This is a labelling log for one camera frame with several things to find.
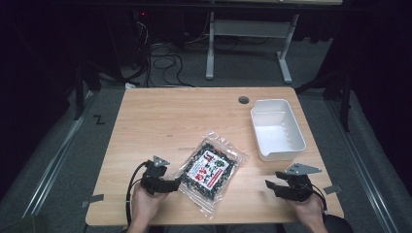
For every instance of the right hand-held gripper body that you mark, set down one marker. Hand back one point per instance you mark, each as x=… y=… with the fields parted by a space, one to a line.
x=296 y=186

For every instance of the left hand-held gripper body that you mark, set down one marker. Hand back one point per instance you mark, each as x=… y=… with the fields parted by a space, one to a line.
x=152 y=176

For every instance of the clear bag of dried seaweed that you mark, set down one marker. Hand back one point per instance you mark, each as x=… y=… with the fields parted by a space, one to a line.
x=210 y=171

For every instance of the person's left hand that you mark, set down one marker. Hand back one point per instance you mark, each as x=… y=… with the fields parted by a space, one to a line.
x=145 y=204

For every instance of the person's right hand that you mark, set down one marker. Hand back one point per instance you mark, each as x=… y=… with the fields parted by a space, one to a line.
x=309 y=212

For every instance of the grey tape strip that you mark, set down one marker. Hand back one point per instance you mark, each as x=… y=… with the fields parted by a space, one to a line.
x=332 y=189
x=93 y=200

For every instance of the white plastic bin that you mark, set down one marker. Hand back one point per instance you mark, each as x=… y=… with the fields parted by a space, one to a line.
x=278 y=132

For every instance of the black metal stand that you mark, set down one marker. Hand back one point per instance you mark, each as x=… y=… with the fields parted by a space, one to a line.
x=345 y=100
x=79 y=93

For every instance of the dark equipment with red light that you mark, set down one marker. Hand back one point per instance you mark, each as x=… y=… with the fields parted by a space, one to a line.
x=129 y=39

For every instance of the metal floor rail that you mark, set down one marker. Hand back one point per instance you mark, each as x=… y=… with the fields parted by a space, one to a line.
x=362 y=161
x=55 y=158

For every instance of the white metal desk frame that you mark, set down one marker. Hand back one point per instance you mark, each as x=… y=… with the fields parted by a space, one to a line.
x=252 y=28

